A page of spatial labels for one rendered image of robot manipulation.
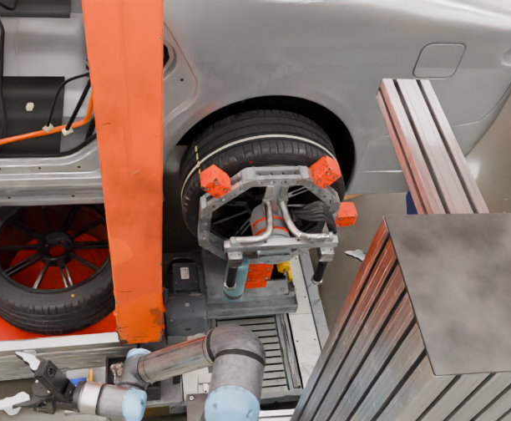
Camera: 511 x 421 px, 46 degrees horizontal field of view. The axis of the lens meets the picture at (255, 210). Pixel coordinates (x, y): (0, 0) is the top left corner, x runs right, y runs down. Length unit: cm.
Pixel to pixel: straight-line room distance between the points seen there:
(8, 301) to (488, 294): 206
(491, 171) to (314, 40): 243
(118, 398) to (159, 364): 13
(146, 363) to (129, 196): 45
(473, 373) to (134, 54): 94
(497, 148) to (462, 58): 220
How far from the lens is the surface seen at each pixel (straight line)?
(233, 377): 133
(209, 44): 199
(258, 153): 215
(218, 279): 292
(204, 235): 234
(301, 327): 301
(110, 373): 236
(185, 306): 262
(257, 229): 227
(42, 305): 256
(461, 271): 87
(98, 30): 132
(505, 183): 423
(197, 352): 148
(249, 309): 293
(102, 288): 257
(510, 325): 85
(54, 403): 161
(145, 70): 138
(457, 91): 241
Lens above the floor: 267
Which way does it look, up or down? 50 degrees down
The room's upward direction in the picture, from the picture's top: 11 degrees clockwise
